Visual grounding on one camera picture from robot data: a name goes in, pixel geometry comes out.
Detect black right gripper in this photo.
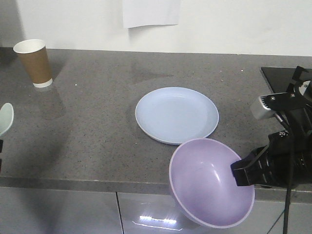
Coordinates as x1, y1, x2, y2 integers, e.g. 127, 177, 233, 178
231, 66, 312, 188

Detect mint green plastic spoon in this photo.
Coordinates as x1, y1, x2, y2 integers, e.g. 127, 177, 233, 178
0, 103, 14, 136

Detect purple plastic bowl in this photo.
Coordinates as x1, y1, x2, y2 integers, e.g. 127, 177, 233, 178
169, 138, 255, 229

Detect brown paper cup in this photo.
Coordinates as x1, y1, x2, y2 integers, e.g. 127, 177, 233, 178
13, 39, 53, 88

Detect light blue plate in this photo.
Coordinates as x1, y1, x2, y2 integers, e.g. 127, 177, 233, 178
135, 87, 219, 145

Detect black induction cooktop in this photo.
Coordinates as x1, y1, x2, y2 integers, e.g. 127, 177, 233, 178
261, 66, 312, 95

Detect white paper sheet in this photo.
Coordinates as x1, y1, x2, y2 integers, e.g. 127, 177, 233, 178
122, 0, 181, 29

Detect black camera cable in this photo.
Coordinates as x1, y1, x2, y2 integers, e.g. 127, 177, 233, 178
246, 109, 297, 234

